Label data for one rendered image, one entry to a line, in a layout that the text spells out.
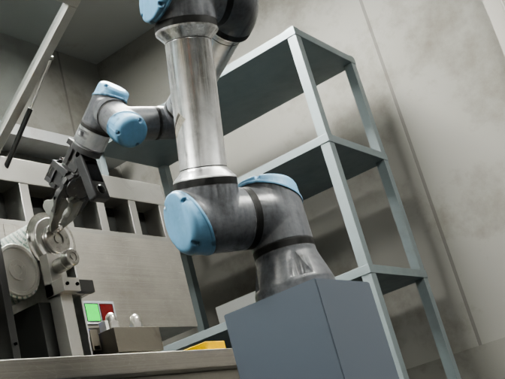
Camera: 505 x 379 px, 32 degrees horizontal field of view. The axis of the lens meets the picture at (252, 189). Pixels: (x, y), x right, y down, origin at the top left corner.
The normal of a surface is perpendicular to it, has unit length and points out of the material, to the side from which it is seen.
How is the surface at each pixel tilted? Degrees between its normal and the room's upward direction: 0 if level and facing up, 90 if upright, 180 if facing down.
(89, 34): 180
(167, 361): 90
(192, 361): 90
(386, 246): 90
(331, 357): 90
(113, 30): 180
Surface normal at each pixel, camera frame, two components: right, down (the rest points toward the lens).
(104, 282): 0.78, -0.39
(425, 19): -0.57, -0.12
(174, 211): -0.83, 0.19
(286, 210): 0.41, -0.35
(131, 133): 0.50, 0.40
